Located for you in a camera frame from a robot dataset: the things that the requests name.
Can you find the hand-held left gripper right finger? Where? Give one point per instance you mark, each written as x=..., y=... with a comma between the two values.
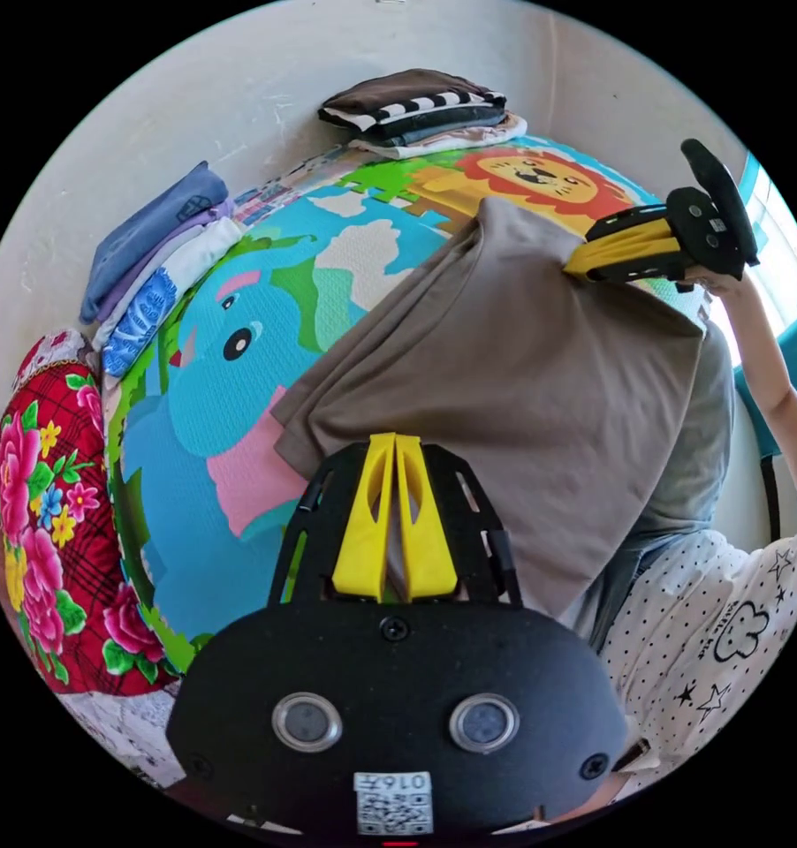
x=425, y=550

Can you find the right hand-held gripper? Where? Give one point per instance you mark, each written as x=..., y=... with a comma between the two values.
x=703, y=225

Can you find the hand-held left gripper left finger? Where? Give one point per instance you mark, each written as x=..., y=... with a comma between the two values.
x=362, y=543

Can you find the dark brown short sleeve shirt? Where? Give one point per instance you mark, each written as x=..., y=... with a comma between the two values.
x=504, y=397

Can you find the person's right forearm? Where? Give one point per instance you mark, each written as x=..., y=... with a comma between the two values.
x=763, y=358

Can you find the person's right hand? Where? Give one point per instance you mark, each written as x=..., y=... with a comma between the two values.
x=723, y=285

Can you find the window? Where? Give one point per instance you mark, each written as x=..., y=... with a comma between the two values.
x=779, y=232

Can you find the bed with animal print mat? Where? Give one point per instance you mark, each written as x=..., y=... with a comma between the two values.
x=193, y=530

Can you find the pile of clothes with striped garment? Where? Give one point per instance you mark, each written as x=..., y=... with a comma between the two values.
x=412, y=112

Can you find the person's body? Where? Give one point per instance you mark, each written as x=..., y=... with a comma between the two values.
x=703, y=629

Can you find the red floral pillow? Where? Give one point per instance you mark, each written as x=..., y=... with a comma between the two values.
x=47, y=517

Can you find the pile of clothes with blue garment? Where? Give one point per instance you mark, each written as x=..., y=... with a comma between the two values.
x=153, y=245

